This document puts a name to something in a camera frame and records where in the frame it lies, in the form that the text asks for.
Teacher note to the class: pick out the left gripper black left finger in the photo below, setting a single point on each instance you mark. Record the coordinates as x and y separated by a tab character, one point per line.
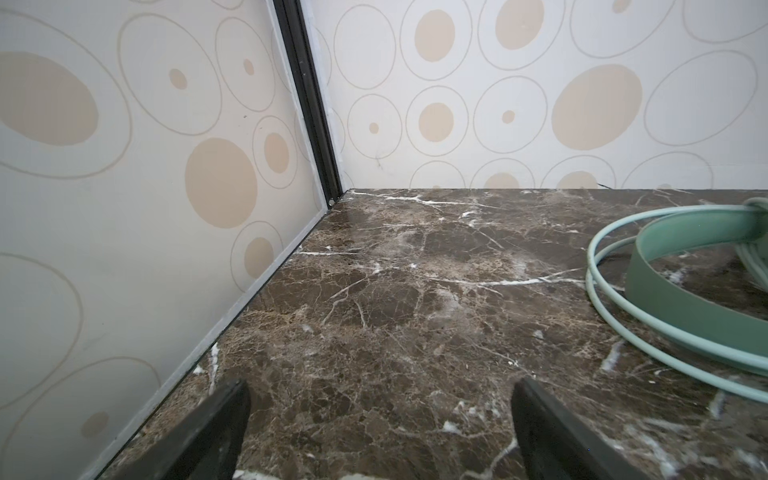
204	445

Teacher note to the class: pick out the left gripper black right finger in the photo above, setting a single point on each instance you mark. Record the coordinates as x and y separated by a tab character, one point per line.
555	444

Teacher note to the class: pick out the mint green headphones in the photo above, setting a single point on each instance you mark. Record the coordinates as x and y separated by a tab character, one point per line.
619	266

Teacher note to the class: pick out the black frame post left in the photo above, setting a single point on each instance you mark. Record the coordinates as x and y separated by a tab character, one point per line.
296	40

